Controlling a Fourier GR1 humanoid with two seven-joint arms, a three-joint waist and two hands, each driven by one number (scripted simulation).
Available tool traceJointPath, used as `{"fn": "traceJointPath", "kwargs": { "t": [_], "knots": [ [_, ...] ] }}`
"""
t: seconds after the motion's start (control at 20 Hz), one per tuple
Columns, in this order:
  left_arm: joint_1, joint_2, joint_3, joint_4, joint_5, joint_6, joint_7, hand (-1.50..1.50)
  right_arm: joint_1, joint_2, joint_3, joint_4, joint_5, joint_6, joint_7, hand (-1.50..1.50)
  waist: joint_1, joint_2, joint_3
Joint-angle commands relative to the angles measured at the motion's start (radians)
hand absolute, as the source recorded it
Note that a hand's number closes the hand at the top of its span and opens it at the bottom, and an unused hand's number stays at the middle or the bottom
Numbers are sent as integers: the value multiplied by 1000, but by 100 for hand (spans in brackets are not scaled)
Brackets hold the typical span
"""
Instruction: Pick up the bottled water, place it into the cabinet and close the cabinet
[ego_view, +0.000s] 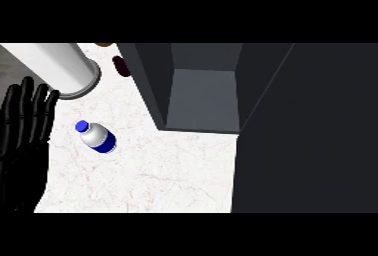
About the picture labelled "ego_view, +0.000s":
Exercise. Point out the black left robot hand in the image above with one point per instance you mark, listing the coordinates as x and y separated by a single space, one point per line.
19 140

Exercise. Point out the dark grey open cabinet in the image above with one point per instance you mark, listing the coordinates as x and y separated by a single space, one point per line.
201 96

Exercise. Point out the brown object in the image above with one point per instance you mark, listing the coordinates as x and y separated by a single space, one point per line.
103 44

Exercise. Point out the blue capped water bottle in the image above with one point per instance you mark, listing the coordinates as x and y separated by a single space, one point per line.
97 137

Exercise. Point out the dark maroon object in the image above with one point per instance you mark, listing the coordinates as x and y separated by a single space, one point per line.
121 66

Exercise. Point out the dark grey cabinet door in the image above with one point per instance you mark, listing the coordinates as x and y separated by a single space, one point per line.
304 133

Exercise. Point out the white cylinder with grey rim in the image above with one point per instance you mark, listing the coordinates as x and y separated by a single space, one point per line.
59 66

